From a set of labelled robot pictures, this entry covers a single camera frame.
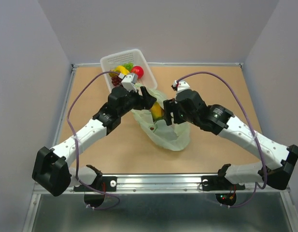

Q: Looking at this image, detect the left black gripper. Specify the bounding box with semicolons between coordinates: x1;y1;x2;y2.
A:
119;86;157;117

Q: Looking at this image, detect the yellow mango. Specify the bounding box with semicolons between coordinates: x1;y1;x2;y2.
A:
149;102;164;121

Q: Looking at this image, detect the light green plastic bag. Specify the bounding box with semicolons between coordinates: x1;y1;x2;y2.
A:
132;89;190;151

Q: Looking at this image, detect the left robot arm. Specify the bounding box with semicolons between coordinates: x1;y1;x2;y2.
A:
32;87;156;196

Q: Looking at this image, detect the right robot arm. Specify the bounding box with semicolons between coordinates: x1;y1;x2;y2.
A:
163;89;298;191

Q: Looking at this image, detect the small yellow-brown fruit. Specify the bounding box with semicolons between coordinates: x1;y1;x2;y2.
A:
109;70;117;78

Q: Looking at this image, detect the red apple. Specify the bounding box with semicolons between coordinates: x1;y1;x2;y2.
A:
131;66;144;79

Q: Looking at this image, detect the dark red grape bunch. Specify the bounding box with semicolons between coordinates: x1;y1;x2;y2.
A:
111;76;122;87

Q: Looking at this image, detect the green grape bunch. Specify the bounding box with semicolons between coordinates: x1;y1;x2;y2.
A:
122;62;134;72

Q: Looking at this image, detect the yellow banana bunch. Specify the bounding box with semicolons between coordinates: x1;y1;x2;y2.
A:
114;66;130;75

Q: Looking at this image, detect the white perforated plastic basket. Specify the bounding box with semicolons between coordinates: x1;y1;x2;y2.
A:
100;49;157;89

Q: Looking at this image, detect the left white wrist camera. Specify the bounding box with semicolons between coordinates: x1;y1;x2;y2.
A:
121;73;138;92

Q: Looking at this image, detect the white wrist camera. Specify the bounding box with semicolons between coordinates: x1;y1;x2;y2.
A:
121;73;138;92
171;80;190;94

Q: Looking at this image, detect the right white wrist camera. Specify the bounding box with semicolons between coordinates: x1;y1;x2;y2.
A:
171;80;190;94

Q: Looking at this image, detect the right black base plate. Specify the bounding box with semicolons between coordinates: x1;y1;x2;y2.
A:
199;175;245;191

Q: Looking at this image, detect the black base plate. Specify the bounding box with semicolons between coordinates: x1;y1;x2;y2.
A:
73;176;117;192
199;175;245;191

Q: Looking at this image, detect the aluminium mounting rail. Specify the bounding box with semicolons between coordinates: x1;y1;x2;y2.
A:
32;173;292;195

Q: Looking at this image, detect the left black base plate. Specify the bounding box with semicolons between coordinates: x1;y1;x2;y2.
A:
73;176;117;192

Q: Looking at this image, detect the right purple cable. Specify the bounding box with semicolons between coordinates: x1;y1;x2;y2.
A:
174;71;269;209

